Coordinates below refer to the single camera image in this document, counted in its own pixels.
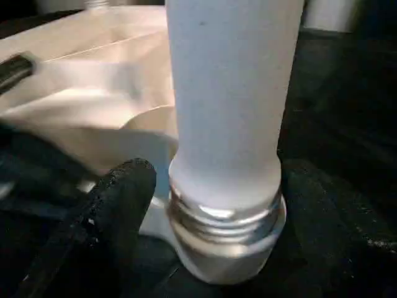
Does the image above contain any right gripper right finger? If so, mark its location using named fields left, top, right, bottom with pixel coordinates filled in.
left=280, top=160, right=397, bottom=298

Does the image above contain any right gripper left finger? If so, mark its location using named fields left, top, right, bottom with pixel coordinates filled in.
left=18, top=158, right=158, bottom=298

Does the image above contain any white plastic table top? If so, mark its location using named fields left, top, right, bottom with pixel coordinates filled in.
left=0, top=4, right=287, bottom=286

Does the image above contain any white glass-door cabinet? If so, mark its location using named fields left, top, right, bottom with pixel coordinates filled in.
left=302, top=0, right=357, bottom=34

